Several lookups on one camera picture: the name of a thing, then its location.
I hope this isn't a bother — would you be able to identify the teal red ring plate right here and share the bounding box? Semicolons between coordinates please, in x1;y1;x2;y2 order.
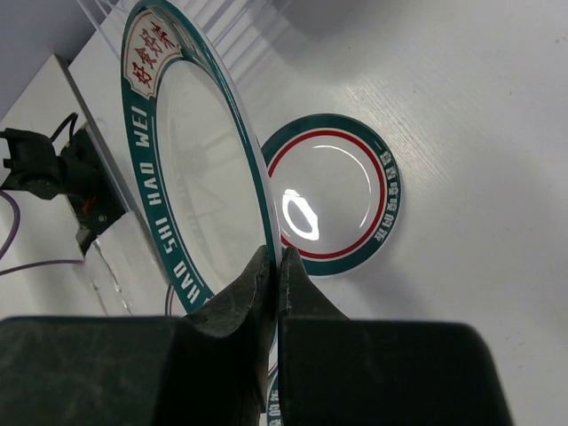
261;367;283;426

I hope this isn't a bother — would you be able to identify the teal red ring plate centre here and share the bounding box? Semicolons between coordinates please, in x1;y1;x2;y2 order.
262;114;403;277

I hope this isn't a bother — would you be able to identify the hao shi plate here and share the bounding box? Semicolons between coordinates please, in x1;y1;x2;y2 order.
119;0;285;351

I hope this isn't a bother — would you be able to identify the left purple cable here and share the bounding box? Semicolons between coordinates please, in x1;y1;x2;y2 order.
0;190;85;279

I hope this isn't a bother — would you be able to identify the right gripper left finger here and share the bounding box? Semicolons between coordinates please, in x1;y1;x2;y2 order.
1;247;272;425

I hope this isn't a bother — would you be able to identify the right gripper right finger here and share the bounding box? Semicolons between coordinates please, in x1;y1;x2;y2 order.
278;248;513;425

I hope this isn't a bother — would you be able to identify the wire dish rack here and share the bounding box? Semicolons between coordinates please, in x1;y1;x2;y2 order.
78;1;302;83

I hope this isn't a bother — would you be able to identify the teal red ring plate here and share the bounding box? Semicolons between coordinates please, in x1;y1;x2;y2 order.
262;114;403;277
261;367;283;426

